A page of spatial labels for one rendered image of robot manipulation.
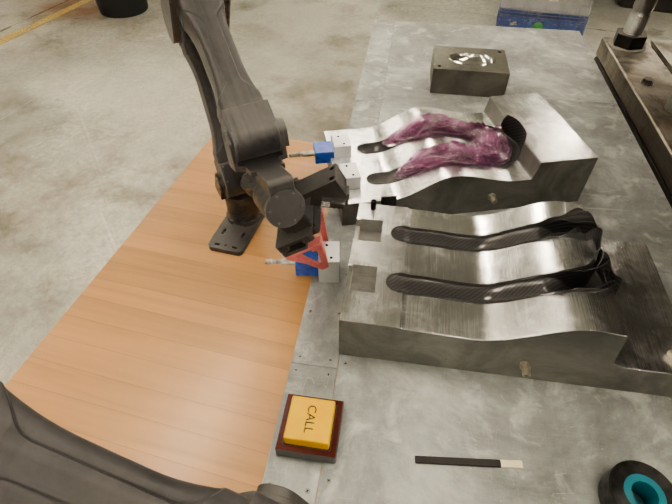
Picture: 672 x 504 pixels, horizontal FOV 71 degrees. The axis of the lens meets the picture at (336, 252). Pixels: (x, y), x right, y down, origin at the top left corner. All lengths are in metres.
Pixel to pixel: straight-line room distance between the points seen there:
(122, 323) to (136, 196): 1.64
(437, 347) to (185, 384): 0.38
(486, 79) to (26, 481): 1.30
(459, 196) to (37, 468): 0.82
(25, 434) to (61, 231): 2.12
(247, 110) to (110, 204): 1.82
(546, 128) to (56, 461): 1.01
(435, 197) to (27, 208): 2.06
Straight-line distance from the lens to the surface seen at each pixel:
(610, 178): 1.22
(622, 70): 1.78
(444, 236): 0.82
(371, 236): 0.83
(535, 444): 0.74
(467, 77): 1.39
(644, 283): 0.90
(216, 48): 0.73
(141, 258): 0.95
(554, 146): 1.05
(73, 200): 2.56
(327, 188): 0.70
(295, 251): 0.75
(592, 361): 0.76
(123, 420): 0.77
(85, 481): 0.31
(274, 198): 0.63
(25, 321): 2.11
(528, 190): 1.03
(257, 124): 0.68
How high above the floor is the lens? 1.44
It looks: 46 degrees down
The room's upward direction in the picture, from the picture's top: straight up
